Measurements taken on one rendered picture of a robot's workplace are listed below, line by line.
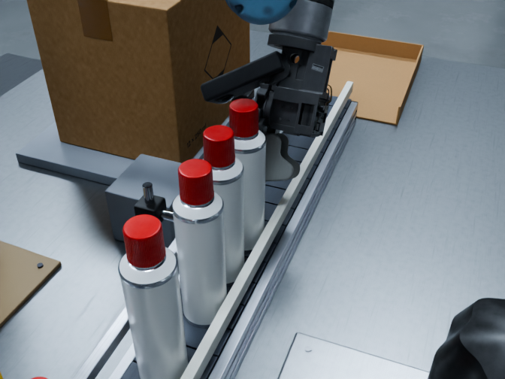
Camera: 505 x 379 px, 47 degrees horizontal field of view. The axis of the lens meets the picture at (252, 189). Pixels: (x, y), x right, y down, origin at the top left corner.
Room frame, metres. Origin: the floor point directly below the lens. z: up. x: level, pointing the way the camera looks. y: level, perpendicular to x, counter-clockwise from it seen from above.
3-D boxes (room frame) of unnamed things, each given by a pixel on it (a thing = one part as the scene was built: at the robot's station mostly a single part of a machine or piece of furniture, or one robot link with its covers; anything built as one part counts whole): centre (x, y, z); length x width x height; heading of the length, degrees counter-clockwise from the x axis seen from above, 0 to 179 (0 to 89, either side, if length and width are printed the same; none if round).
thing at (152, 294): (0.37, 0.09, 0.98); 0.05 x 0.05 x 0.20
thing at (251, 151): (0.57, 0.01, 0.98); 0.05 x 0.05 x 0.20
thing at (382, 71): (1.14, -0.21, 0.85); 0.30 x 0.26 x 0.04; 159
